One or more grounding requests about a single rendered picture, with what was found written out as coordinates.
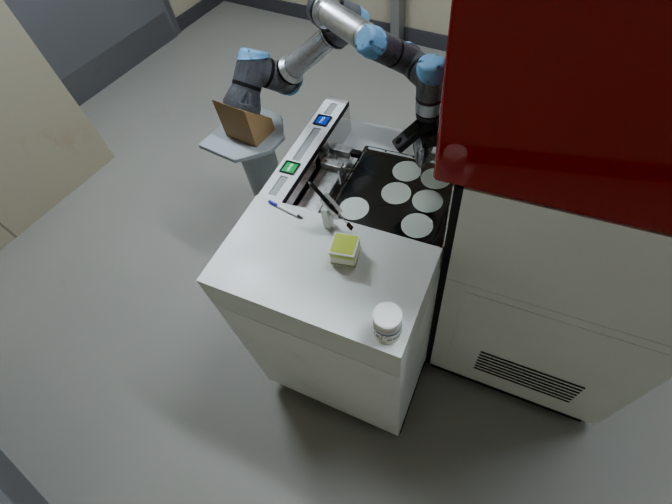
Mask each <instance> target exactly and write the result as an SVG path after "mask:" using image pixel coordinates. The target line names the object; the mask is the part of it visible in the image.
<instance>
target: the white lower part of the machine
mask: <svg viewBox="0 0 672 504"><path fill-rule="evenodd" d="M425 362H428V363H431V366H432V367H435V368H438V369H440V370H443V371H446V372H448V373H451V374H454V375H456V376H459V377H462V378H464V379H467V380H470V381H472V382H475V383H478V384H480V385H483V386H485V387H488V388H491V389H493V390H496V391H499V392H501V393H504V394H507V395H509V396H512V397H515V398H517V399H520V400H523V401H525V402H528V403H531V404H533V405H536V406H539V407H541V408H544V409H547V410H549V411H552V412H554V413H557V414H560V415H562V416H565V417H568V418H570V419H573V420H576V421H578V422H581V421H582V420H583V421H585V422H588V423H591V424H593V425H595V424H597V423H599V422H600V421H602V420H604V419H605V418H607V417H608V416H610V415H612V414H613V413H615V412H617V411H618V410H620V409H621V408H623V407H625V406H626V405H628V404H630V403H631V402H633V401H635V400H636V399H638V398H639V397H641V396H643V395H644V394H646V393H648V392H649V391H651V390H653V389H654V388H656V387H657V386H659V385H661V384H662V383H664V382H666V381H667V380H669V379H671V378H672V347H670V346H667V345H664V344H660V343H657V342H654V341H650V340H647V339H644V338H641V337H637V336H634V335H631V334H628V333H624V332H621V331H618V330H614V329H611V328H608V327H605V326H601V325H598V324H595V323H592V322H588V321H585V320H582V319H578V318H575V317H572V316H569V315H565V314H562V313H559V312H556V311H552V310H549V309H546V308H542V307H539V306H536V305H533V304H529V303H526V302H523V301H520V300H516V299H513V298H510V297H506V296H503V295H500V294H497V293H493V292H490V291H487V290H483V289H480V288H477V287H474V286H470V285H467V284H464V283H461V282H457V281H454V280H451V279H447V278H443V277H440V276H438V280H437V287H436V293H435V299H434V305H433V311H432V318H431V324H430V330H429V336H428V342H427V348H426V355H425Z"/></svg>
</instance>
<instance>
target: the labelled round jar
mask: <svg viewBox="0 0 672 504"><path fill-rule="evenodd" d="M372 316H373V328H374V335H375V337H376V338H377V339H378V340H379V341H380V342H382V343H384V344H392V343H395V342H396V341H398V340H399V338H400V337H401V334H402V311H401V309H400V307H399V306H398V305H396V304H395V303H392V302H382V303H380V304H378V305H377V306H376V307H375V308H374V310H373V314H372Z"/></svg>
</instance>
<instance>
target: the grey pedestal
mask: <svg viewBox="0 0 672 504"><path fill-rule="evenodd" d="M260 114H262V115H264V116H267V117H270V118H272V121H273V125H274V128H275V130H274V131H273V132H272V133H271V134H270V135H269V136H268V137H267V138H266V139H265V140H264V141H263V142H262V143H261V144H260V145H259V146H258V147H254V146H252V145H249V144H247V143H244V142H242V141H239V140H237V139H234V138H232V137H229V136H227V135H226V133H225V131H224V129H223V126H222V124H221V125H220V126H219V127H218V128H216V129H215V130H214V131H213V132H212V133H211V134H210V135H209V136H208V137H206V138H205V139H204V140H203V141H202V142H201V143H200V144H199V147H200V148H201V149H203V150H206V151H208V152H210V153H213V154H215V155H217V156H220V157H222V158H224V159H227V160H229V161H231V162H234V163H239V162H241V163H242V165H243V168H244V170H245V173H246V175H247V178H248V180H249V183H250V185H251V188H252V191H253V193H254V196H256V195H258V194H259V192H260V191H261V190H262V188H263V187H264V185H265V184H266V183H267V181H268V180H269V178H270V177H271V175H272V174H273V173H274V171H275V170H276V168H277V167H278V166H279V163H278V160H277V156H276V153H275V149H276V148H277V147H278V146H279V145H280V144H281V143H282V142H283V141H284V140H285V134H284V126H283V119H282V115H281V114H278V113H275V112H273V111H270V110H267V109H264V108H261V112H260Z"/></svg>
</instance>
